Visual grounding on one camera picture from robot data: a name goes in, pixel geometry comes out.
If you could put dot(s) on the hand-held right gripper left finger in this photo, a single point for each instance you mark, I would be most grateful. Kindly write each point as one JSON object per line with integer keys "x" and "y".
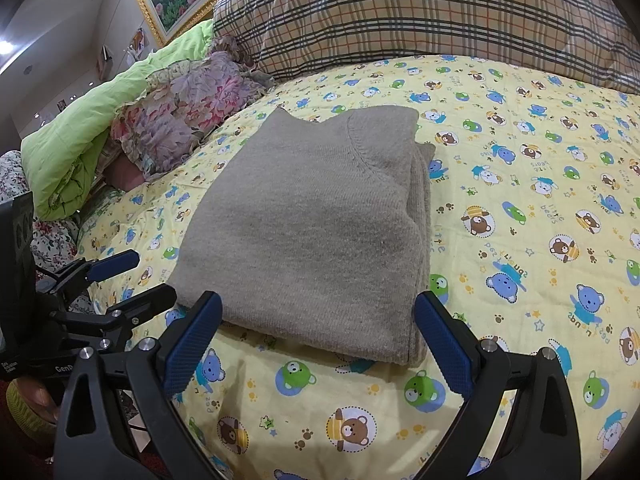
{"x": 192, "y": 340}

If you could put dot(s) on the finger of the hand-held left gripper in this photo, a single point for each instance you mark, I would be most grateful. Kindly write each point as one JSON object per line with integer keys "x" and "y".
{"x": 112, "y": 265}
{"x": 145, "y": 305}

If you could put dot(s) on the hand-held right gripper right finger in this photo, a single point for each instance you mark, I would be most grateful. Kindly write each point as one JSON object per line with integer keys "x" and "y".
{"x": 445, "y": 345}

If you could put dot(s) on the beige knit sweater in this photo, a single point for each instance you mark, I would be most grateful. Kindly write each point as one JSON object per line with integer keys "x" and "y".
{"x": 310, "y": 220}

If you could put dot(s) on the white floral cloth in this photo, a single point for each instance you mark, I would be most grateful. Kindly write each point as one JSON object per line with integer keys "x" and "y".
{"x": 50, "y": 240}

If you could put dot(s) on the yellow bear print bedsheet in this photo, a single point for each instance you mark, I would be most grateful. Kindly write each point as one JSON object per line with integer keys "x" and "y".
{"x": 525, "y": 310}

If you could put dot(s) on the pink cloth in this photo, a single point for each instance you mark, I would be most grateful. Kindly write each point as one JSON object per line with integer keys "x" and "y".
{"x": 125, "y": 172}

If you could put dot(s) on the green quilt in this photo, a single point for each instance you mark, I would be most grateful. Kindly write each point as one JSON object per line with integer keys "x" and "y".
{"x": 65, "y": 145}

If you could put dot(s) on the floral ruffled pillow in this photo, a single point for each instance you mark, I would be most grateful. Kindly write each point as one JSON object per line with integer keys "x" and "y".
{"x": 165, "y": 110}

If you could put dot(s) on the plaid pillow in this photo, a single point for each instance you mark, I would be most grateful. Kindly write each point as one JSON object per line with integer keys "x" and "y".
{"x": 425, "y": 10}

